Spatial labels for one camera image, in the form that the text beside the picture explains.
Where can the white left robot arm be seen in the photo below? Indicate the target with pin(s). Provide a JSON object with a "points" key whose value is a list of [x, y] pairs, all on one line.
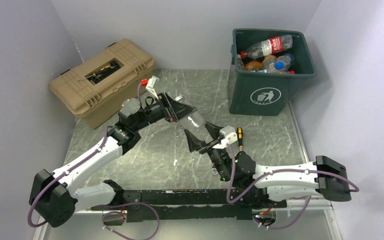
{"points": [[58, 194]]}

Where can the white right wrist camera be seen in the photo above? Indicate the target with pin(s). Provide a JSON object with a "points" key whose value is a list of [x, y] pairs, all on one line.
{"points": [[228, 136]]}

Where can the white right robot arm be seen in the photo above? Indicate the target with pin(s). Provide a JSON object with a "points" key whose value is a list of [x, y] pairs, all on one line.
{"points": [[323, 177]]}

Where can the red cap clear bottle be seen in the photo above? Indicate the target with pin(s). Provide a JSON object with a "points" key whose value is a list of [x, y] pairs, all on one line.
{"points": [[241, 65]]}

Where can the dark green trash bin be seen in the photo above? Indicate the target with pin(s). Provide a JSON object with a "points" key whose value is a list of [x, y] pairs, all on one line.
{"points": [[262, 93]]}

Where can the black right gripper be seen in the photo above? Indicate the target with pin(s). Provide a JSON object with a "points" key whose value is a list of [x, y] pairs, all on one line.
{"points": [[195, 144]]}

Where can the crushed orange label jug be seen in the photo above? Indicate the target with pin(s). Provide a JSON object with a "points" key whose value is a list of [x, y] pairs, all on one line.
{"points": [[254, 66]]}

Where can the yellow black screwdriver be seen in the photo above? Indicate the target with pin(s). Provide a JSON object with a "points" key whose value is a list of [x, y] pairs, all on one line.
{"points": [[240, 136]]}

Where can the red label clear bottle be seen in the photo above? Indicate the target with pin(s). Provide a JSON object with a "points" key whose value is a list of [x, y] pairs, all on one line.
{"points": [[267, 47]]}

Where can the clear plastic bottle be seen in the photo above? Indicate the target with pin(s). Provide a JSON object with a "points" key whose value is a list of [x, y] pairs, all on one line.
{"points": [[195, 123]]}

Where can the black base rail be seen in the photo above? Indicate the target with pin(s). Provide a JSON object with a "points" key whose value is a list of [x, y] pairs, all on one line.
{"points": [[184, 204]]}

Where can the tan plastic toolbox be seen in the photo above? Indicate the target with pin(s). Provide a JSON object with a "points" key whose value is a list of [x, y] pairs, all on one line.
{"points": [[103, 79]]}

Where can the red handled adjustable wrench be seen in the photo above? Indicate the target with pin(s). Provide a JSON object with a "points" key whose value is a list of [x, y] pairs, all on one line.
{"points": [[214, 171]]}

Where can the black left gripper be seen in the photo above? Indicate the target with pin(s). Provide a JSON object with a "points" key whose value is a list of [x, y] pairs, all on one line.
{"points": [[172, 110]]}

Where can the small blue label bottle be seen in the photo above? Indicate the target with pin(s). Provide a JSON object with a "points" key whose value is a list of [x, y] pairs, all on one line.
{"points": [[284, 62]]}

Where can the large orange label bottle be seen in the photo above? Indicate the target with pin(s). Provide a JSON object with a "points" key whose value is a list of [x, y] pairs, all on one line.
{"points": [[268, 63]]}

